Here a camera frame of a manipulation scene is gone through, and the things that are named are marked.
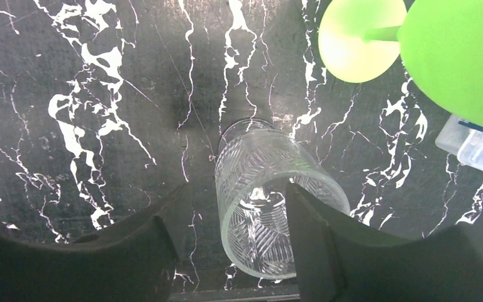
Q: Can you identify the clear ribbed wine glass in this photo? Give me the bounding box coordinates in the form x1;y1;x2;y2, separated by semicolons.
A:
214;118;350;279

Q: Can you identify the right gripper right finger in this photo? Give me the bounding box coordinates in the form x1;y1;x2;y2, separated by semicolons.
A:
286;184;483;301

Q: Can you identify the clear plastic screw box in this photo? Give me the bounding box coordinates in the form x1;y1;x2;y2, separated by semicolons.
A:
435;115;483;189

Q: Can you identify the green wine glass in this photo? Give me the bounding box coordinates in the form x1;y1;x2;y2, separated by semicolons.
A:
318;0;483;126

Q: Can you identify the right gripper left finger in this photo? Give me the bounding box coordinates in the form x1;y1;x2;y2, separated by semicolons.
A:
0;183;192;301

